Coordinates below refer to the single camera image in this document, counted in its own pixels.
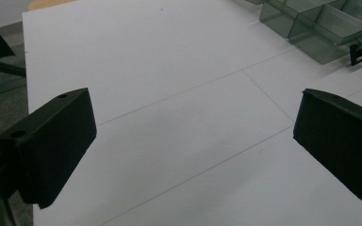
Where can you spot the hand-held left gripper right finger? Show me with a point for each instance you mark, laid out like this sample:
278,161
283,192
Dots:
342,138

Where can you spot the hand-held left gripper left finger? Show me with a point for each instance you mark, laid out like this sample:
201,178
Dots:
48,144

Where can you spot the black binder clip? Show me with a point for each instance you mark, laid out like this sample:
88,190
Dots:
360,51

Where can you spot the clear plastic compartment organizer box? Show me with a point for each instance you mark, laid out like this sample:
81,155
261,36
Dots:
322,23

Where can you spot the wooden board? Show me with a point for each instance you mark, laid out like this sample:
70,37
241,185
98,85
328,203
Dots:
48,3

